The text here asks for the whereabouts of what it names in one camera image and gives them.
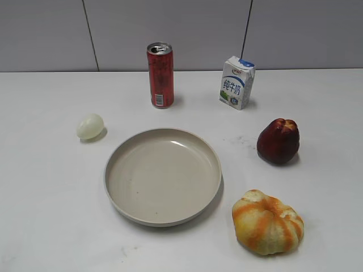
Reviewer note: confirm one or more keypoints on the white blue milk carton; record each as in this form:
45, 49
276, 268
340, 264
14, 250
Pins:
236, 83

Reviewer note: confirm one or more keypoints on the dark red wax apple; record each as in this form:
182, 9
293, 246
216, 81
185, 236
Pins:
279, 141

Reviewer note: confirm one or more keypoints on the pale white egg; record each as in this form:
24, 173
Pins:
90, 127

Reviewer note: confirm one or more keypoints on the red soda can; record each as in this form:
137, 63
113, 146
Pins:
161, 74

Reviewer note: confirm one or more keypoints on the beige round plate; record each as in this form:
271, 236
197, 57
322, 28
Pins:
162, 177

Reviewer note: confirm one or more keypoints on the peeled orange with pith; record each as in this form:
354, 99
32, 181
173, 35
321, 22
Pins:
265, 225

